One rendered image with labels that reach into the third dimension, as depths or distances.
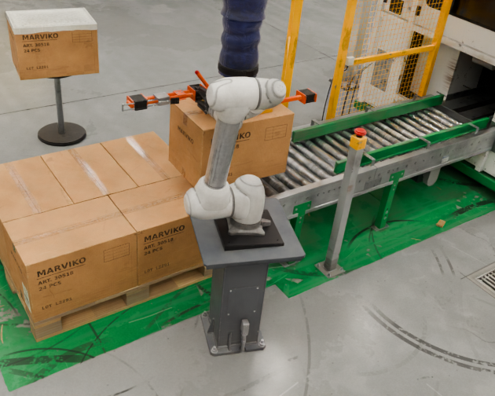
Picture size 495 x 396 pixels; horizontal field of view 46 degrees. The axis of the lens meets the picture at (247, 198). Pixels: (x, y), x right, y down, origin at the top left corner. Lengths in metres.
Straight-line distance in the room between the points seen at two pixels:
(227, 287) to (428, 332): 1.34
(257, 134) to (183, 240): 0.75
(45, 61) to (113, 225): 1.89
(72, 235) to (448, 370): 2.20
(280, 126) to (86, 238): 1.25
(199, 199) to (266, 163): 0.88
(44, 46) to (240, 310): 2.60
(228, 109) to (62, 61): 2.64
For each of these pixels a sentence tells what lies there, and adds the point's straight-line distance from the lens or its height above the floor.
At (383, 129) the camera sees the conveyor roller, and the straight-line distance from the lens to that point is 4.71.
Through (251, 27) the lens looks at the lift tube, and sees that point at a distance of 3.17.
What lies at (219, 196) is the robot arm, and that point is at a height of 1.03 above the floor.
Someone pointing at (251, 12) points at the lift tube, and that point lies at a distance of 3.14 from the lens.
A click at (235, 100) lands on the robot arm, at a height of 1.55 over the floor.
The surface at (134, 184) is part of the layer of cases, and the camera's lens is 3.65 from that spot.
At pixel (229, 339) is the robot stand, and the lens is 3.32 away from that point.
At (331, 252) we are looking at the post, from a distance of 3.89.
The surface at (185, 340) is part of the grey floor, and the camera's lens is 3.42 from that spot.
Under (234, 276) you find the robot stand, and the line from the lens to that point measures 3.01.
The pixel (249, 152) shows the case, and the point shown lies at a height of 0.87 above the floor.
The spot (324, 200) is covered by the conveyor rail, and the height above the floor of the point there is 0.46.
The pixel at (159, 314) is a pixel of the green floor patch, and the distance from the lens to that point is 3.56.
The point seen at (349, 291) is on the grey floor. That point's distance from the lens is 3.87.
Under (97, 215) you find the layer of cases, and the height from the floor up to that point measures 0.54.
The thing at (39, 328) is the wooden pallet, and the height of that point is 0.10.
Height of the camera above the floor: 2.54
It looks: 34 degrees down
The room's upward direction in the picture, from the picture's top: 6 degrees clockwise
